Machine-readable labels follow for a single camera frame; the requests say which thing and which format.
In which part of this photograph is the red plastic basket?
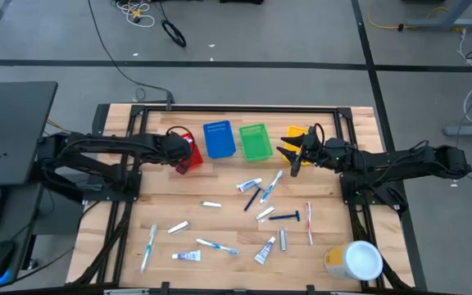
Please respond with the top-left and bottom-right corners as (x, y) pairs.
(180, 132), (204, 173)

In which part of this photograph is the black desk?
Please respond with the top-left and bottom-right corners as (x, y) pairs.
(0, 80), (59, 188)

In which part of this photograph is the grey desk leg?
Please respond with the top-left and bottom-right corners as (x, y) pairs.
(406, 0), (472, 32)

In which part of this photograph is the green white toothbrush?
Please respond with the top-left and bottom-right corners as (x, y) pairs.
(139, 223), (158, 274)

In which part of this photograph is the white cable coil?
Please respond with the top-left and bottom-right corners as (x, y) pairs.
(115, 0), (156, 29)

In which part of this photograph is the yellow canister with white lid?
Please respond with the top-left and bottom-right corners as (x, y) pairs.
(323, 240), (384, 282)

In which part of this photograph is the green plastic basket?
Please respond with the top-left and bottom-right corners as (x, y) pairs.
(238, 123), (274, 162)

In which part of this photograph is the yellow plastic basket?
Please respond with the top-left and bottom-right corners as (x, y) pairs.
(281, 125), (313, 167)

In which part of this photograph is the blue plastic basket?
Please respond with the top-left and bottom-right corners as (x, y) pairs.
(202, 120), (237, 160)

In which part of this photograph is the red toothbrush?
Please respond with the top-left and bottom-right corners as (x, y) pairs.
(304, 201), (315, 247)

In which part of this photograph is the dark grey desk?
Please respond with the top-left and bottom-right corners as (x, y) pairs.
(0, 182), (47, 288)

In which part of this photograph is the yellow floor cable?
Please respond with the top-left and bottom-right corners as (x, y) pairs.
(366, 0), (466, 32)

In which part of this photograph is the black floor cable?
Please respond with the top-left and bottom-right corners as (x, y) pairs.
(86, 0), (175, 111)

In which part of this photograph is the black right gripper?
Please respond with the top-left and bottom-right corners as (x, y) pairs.
(275, 125), (346, 170)

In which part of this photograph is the black aluminium table frame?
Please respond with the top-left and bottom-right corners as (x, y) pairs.
(71, 104), (409, 294)

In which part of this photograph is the black cable loop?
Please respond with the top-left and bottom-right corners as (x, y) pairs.
(161, 19), (188, 48)

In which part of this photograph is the red white toothpaste tube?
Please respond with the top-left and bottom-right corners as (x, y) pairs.
(236, 177), (263, 194)

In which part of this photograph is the white blue toothpaste tube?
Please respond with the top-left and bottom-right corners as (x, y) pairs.
(253, 236), (277, 266)

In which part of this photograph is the grey desk foot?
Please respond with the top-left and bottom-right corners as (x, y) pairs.
(443, 125), (472, 138)

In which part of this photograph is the blue white toothbrush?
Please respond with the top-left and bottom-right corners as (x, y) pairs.
(259, 170), (284, 205)

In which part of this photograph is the black table corner plate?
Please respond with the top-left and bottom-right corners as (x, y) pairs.
(91, 103), (111, 137)

